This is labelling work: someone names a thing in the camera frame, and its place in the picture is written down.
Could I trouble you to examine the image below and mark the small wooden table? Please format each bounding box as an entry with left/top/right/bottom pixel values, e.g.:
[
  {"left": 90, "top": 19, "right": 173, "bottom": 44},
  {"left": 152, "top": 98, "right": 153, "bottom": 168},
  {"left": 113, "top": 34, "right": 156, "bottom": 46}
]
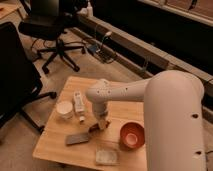
[{"left": 32, "top": 75, "right": 149, "bottom": 171}]

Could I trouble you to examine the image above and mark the white spray bottle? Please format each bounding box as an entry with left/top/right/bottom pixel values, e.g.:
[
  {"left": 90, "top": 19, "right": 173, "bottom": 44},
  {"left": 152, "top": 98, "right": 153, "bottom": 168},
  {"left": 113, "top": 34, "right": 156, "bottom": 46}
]
[{"left": 87, "top": 0, "right": 93, "bottom": 17}]

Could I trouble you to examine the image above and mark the white desk lamp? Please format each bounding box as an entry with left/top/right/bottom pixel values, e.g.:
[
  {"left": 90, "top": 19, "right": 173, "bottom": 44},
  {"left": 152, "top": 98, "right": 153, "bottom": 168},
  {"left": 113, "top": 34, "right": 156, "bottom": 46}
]
[{"left": 100, "top": 31, "right": 112, "bottom": 50}]

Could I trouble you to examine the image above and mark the black office chair left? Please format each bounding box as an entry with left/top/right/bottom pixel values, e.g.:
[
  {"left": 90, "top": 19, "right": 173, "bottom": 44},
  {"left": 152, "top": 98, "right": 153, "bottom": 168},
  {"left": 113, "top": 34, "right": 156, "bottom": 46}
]
[{"left": 0, "top": 22, "right": 57, "bottom": 133}]

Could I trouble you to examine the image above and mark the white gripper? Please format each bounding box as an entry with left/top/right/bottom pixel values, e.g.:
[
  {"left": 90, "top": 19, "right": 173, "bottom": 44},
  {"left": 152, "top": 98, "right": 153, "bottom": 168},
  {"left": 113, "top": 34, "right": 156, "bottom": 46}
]
[{"left": 92, "top": 102, "right": 110, "bottom": 130}]

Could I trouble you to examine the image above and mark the red bowl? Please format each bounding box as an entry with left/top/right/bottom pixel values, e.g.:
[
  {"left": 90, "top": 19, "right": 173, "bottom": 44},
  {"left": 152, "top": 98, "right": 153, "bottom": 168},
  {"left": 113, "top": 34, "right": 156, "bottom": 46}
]
[{"left": 120, "top": 122, "right": 145, "bottom": 150}]

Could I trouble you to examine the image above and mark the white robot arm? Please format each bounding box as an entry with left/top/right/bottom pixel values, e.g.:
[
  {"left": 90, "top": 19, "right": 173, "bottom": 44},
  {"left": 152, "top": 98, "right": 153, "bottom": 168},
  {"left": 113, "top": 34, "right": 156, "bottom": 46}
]
[{"left": 86, "top": 70, "right": 206, "bottom": 171}]

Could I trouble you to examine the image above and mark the black office chair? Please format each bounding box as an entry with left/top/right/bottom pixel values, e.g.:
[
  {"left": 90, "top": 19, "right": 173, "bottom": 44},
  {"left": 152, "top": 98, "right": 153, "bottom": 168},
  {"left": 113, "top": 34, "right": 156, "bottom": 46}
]
[
  {"left": 0, "top": 22, "right": 57, "bottom": 133},
  {"left": 18, "top": 0, "right": 87, "bottom": 74}
]

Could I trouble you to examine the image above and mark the black office chair back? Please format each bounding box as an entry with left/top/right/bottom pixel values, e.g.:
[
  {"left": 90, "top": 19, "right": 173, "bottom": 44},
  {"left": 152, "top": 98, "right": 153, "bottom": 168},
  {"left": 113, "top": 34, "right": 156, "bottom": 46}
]
[{"left": 18, "top": 0, "right": 87, "bottom": 74}]

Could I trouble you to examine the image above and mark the white paper cup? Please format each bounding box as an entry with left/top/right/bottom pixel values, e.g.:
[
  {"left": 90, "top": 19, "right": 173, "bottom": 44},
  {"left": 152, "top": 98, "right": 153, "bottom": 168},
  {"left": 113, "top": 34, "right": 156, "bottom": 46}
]
[{"left": 56, "top": 101, "right": 73, "bottom": 119}]

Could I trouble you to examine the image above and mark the grey sponge block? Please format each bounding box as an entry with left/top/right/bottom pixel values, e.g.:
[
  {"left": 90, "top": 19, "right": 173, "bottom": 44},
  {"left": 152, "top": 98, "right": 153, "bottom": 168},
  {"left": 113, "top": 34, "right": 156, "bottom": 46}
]
[{"left": 65, "top": 133, "right": 90, "bottom": 145}]

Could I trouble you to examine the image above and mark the white plastic bottle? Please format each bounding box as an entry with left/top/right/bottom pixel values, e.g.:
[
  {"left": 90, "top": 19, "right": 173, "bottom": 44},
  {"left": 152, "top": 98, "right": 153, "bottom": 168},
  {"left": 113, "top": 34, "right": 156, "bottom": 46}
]
[{"left": 73, "top": 91, "right": 85, "bottom": 123}]

